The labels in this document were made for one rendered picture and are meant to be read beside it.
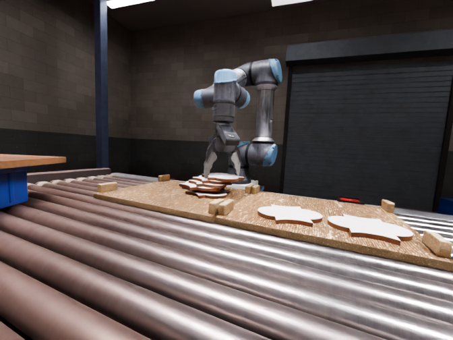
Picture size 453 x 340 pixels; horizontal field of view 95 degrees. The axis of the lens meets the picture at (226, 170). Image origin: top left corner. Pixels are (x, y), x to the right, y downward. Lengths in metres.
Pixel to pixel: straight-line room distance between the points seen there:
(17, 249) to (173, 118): 6.03
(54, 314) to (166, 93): 6.47
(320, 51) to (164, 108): 4.21
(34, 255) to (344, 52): 5.45
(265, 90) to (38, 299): 1.06
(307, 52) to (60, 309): 5.41
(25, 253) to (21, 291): 0.11
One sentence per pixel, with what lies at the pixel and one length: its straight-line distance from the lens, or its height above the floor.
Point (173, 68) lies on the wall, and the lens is 6.71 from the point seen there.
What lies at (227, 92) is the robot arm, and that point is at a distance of 0.72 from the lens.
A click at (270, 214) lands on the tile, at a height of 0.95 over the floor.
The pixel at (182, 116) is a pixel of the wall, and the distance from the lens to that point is 6.25.
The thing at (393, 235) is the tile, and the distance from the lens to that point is 0.51.
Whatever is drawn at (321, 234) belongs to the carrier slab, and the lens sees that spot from 0.46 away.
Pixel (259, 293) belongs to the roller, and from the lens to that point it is 0.32.
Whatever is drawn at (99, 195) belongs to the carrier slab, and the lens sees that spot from 0.74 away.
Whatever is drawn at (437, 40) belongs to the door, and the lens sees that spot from 5.94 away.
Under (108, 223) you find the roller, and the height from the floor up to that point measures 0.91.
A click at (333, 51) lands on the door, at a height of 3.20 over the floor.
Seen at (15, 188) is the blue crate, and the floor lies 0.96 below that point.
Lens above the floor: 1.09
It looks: 6 degrees down
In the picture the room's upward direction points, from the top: 3 degrees clockwise
